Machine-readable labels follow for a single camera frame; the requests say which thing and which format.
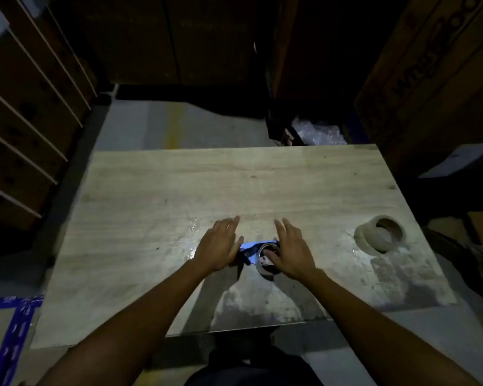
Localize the person's dark trousers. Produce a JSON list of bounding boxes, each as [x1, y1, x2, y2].
[[185, 341, 323, 386]]

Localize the cardboard tape core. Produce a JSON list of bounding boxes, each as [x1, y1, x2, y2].
[[255, 243, 282, 282]]

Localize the cardboard box with blue tape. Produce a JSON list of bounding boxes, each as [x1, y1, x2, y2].
[[0, 296, 45, 386]]

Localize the black plastic bin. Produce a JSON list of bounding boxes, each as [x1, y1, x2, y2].
[[265, 108, 306, 146]]

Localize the person's left forearm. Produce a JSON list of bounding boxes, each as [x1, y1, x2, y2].
[[36, 259, 217, 386]]

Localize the white flat sheet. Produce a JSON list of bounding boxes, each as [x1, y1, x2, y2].
[[418, 142, 483, 180]]

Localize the grey paper label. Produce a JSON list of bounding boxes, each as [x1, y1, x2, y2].
[[16, 0, 43, 17]]

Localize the plain brown cardboard boxes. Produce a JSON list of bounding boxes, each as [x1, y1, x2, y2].
[[50, 0, 262, 85]]

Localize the blue tape dispenser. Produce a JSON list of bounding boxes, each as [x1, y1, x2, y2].
[[233, 239, 282, 282]]

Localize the cardboard cartons with white straps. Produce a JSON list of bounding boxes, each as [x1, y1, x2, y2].
[[0, 0, 101, 232]]

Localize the clear tape roll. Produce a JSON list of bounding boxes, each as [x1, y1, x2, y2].
[[354, 216, 407, 255]]

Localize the person's right hand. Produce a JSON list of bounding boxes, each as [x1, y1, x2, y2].
[[265, 218, 327, 283]]

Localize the clear plastic wrap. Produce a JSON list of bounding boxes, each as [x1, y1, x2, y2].
[[291, 116, 349, 146]]

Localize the person's left hand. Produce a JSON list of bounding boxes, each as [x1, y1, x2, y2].
[[193, 216, 245, 274]]

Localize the person's right forearm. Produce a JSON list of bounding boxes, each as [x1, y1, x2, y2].
[[305, 270, 482, 386]]

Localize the large printed cardboard box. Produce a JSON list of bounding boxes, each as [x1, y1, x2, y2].
[[354, 0, 483, 157]]

